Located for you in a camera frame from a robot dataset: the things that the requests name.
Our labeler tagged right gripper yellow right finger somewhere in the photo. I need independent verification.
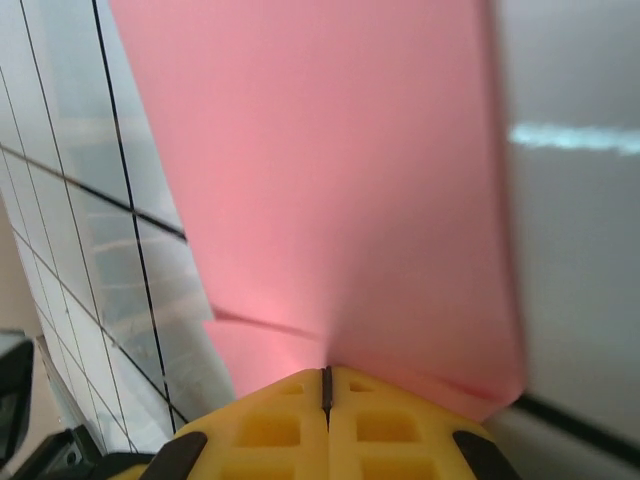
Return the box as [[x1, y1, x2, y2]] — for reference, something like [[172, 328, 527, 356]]
[[325, 366, 524, 480]]

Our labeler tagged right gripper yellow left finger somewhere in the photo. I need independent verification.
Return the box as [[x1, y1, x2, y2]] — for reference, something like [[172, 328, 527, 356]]
[[154, 367, 332, 480]]

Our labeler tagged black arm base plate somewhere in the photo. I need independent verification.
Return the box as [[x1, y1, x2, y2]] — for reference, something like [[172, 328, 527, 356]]
[[27, 427, 101, 480]]

